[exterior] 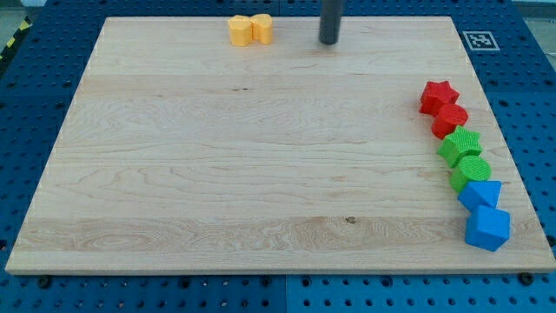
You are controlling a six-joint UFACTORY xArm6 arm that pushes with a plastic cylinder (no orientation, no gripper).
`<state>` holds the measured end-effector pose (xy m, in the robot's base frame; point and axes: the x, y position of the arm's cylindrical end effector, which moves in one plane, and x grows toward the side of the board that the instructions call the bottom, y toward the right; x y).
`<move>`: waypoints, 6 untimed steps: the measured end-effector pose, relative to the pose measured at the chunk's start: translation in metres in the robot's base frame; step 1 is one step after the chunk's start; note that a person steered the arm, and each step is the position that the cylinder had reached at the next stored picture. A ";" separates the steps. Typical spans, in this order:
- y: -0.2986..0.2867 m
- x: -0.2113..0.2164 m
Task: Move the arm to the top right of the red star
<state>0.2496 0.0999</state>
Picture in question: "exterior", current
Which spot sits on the green star block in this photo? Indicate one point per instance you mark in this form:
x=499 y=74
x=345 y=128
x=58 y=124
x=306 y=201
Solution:
x=460 y=143

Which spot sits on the blue triangle block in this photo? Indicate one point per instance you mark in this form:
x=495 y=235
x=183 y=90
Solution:
x=484 y=193

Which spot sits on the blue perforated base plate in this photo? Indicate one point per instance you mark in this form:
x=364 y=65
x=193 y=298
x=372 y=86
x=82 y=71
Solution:
x=36 y=90

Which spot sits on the wooden board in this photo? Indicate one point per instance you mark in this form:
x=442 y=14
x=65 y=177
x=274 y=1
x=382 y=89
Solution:
x=183 y=154

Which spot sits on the white fiducial marker tag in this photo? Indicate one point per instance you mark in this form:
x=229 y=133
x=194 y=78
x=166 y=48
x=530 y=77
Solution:
x=480 y=40

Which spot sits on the red star block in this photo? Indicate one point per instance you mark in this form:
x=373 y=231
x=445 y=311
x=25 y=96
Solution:
x=435 y=95

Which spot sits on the green cylinder block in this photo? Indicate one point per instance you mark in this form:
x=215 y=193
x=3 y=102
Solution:
x=469 y=169

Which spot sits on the yellow heart block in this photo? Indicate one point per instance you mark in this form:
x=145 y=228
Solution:
x=262 y=28

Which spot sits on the red cylinder block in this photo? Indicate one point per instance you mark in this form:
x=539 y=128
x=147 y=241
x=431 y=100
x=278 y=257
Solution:
x=448 y=118

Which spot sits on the blue cube block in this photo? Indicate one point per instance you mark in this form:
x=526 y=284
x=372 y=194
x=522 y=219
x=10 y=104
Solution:
x=488 y=228

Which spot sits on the yellow pentagon block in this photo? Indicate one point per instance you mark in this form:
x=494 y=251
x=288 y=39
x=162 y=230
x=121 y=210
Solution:
x=240 y=31

